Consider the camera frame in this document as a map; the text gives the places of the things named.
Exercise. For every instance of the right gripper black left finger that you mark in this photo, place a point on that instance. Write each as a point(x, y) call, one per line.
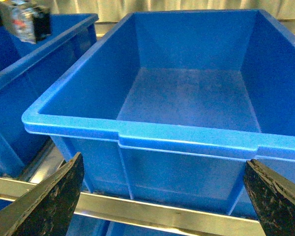
point(47, 209)

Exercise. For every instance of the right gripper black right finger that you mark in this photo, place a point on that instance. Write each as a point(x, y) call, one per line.
point(272, 197)

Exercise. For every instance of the metal front rack bar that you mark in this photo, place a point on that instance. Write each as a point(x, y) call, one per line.
point(181, 221)

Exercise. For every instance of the left blue plastic bin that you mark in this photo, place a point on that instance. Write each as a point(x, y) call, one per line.
point(26, 71)

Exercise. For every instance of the blue plastic bin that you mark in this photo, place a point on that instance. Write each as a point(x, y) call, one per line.
point(26, 71)
point(168, 106)

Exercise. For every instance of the middle blue plastic bin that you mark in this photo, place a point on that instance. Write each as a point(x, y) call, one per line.
point(168, 106)

